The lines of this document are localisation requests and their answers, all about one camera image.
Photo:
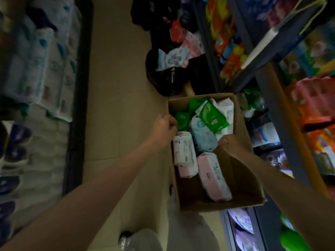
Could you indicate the person's right hand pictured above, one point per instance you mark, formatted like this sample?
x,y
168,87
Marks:
x,y
233,146

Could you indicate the person's left hand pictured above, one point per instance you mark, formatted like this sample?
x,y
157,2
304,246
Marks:
x,y
163,130

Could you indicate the cardboard box of wipes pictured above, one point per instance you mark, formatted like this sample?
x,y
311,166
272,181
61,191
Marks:
x,y
206,138

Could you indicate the brown cardboard box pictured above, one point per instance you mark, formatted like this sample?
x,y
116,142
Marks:
x,y
243,185

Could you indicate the person's left forearm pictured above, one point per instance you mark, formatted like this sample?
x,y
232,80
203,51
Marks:
x,y
73,206

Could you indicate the person's right forearm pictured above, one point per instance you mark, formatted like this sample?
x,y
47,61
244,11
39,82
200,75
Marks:
x,y
288,201

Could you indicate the person's grey trousers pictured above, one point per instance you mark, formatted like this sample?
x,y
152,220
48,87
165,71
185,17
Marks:
x,y
188,232

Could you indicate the person's left shoe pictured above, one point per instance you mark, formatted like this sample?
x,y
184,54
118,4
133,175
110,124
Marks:
x,y
125,239

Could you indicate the white blue detergent bag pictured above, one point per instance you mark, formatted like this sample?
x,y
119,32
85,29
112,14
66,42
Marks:
x,y
264,135

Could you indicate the purple yellow softener pack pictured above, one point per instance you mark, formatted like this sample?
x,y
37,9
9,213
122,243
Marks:
x,y
277,162

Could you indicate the green white bottles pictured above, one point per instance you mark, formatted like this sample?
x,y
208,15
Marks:
x,y
251,101

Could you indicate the beige cylinder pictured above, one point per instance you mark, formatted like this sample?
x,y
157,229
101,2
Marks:
x,y
189,89

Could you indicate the black plastic bag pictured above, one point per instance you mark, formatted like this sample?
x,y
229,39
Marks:
x,y
167,81
149,13

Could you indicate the white teal printed pack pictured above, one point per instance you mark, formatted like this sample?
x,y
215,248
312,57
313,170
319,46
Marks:
x,y
172,58

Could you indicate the purple refill bags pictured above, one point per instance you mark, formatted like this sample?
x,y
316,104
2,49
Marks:
x,y
240,227

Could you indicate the pink printed pack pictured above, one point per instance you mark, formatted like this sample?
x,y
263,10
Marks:
x,y
193,45

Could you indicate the stack of orange red packs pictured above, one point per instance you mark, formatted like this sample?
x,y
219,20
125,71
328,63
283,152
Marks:
x,y
314,101

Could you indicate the white rolled tube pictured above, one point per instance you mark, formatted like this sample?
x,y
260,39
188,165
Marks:
x,y
259,49

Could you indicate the red printed pack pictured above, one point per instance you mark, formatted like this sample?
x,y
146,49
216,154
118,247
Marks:
x,y
177,31

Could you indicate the green plastic bottles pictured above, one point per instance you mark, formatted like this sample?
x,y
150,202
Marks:
x,y
293,237

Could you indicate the row of orange yellow packs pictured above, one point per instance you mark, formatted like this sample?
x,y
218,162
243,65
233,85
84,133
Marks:
x,y
225,36

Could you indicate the row of green yellow packs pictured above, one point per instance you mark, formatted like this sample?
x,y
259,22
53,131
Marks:
x,y
311,54

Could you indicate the row of blue purple packs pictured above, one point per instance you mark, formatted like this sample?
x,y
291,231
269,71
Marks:
x,y
261,10

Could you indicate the stack of white roll packs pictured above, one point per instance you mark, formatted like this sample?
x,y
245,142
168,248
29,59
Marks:
x,y
31,75

